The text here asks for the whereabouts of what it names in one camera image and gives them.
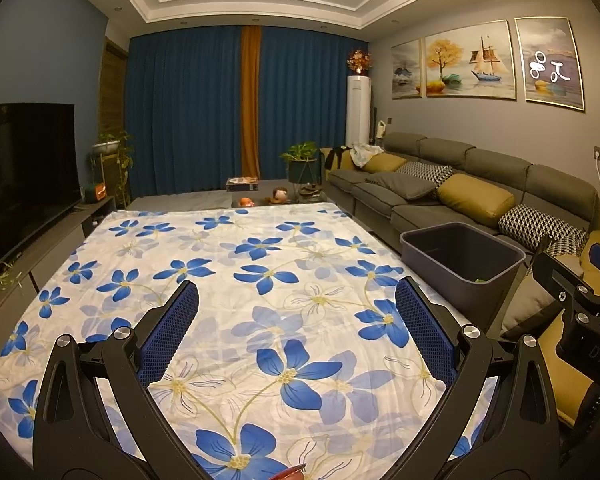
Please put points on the wall socket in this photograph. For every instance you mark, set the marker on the wall socket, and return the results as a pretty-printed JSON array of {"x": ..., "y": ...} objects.
[{"x": 599, "y": 153}]

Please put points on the small framed landscape painting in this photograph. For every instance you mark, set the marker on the small framed landscape painting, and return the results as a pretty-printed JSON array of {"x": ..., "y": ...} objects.
[{"x": 406, "y": 70}]

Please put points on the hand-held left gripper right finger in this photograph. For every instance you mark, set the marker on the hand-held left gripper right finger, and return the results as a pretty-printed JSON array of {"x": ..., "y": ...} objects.
[{"x": 420, "y": 325}]

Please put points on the big yellow pillow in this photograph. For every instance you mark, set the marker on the big yellow pillow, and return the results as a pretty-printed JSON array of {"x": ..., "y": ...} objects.
[{"x": 475, "y": 200}]

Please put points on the framed grey abstract painting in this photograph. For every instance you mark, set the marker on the framed grey abstract painting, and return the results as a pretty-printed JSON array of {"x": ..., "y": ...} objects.
[{"x": 550, "y": 65}]

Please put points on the black television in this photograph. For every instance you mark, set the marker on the black television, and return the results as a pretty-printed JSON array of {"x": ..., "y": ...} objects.
[{"x": 20, "y": 180}]

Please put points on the white floor air conditioner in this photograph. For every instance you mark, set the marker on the white floor air conditioner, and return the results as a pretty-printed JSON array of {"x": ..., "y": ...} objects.
[{"x": 359, "y": 110}]

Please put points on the dark grey flat pillow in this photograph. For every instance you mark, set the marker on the dark grey flat pillow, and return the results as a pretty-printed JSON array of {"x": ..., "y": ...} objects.
[{"x": 405, "y": 186}]

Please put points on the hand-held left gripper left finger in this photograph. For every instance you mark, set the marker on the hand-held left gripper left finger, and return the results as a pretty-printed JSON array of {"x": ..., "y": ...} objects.
[{"x": 172, "y": 325}]

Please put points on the big black white patterned pillow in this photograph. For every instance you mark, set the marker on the big black white patterned pillow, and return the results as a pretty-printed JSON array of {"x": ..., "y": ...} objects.
[{"x": 530, "y": 225}]

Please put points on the orange curtain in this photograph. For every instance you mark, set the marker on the orange curtain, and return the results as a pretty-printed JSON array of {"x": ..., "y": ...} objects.
[{"x": 251, "y": 100}]

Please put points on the grey plastic bin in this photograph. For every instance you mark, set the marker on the grey plastic bin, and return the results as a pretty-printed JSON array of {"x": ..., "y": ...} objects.
[{"x": 460, "y": 280}]

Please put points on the grey sofa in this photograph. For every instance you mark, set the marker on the grey sofa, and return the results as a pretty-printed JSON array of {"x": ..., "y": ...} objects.
[{"x": 495, "y": 165}]

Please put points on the grey television cabinet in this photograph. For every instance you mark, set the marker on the grey television cabinet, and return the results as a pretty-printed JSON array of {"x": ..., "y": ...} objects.
[{"x": 65, "y": 235}]

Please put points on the black jacket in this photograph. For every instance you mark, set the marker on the black jacket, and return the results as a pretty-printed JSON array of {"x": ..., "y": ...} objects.
[{"x": 335, "y": 157}]

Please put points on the blue floral tablecloth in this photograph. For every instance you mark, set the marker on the blue floral tablecloth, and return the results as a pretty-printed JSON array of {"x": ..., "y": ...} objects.
[{"x": 220, "y": 310}]

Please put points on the trailing potted plant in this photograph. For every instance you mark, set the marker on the trailing potted plant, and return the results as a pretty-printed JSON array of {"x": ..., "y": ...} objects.
[{"x": 110, "y": 145}]

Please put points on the small black device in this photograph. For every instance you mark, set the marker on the small black device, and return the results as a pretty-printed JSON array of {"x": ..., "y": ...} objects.
[{"x": 544, "y": 244}]

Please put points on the green plant sprigs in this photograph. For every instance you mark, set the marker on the green plant sprigs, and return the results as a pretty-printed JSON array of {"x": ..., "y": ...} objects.
[{"x": 10, "y": 275}]

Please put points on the orange toy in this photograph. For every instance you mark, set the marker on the orange toy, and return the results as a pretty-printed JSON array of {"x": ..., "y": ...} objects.
[{"x": 245, "y": 201}]

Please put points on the small black white patterned pillow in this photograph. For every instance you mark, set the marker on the small black white patterned pillow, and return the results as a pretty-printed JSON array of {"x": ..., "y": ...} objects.
[{"x": 430, "y": 172}]

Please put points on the orange artificial flowers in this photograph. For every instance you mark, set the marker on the orange artificial flowers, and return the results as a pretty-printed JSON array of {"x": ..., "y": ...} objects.
[{"x": 359, "y": 62}]

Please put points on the potted plant in dark pot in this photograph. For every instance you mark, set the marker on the potted plant in dark pot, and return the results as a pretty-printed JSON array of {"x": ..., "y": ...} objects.
[{"x": 302, "y": 167}]

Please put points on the light grey pillow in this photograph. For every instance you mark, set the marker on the light grey pillow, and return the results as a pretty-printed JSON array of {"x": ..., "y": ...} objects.
[{"x": 530, "y": 305}]

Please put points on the large framed sailboat painting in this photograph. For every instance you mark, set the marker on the large framed sailboat painting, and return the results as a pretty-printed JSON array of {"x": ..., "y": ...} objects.
[{"x": 470, "y": 62}]

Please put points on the small yellow pillow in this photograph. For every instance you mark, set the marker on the small yellow pillow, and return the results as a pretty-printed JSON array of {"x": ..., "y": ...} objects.
[{"x": 385, "y": 162}]

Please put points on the houndstooth pillow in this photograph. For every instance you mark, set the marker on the houndstooth pillow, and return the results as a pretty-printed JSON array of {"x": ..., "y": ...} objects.
[{"x": 567, "y": 247}]

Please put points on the large yellow cushion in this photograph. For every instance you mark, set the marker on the large yellow cushion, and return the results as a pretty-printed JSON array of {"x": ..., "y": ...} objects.
[{"x": 555, "y": 375}]

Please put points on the doll head toy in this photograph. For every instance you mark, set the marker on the doll head toy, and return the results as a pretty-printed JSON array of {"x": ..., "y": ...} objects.
[{"x": 279, "y": 194}]

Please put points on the white clothes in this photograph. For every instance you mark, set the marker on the white clothes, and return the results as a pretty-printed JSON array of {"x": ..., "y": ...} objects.
[{"x": 366, "y": 154}]

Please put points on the flat cardboard box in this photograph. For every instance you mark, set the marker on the flat cardboard box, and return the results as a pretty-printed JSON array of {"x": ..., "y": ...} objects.
[{"x": 241, "y": 184}]

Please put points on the blue curtain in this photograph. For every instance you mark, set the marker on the blue curtain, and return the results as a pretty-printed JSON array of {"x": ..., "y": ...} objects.
[
  {"x": 310, "y": 105},
  {"x": 180, "y": 110}
]

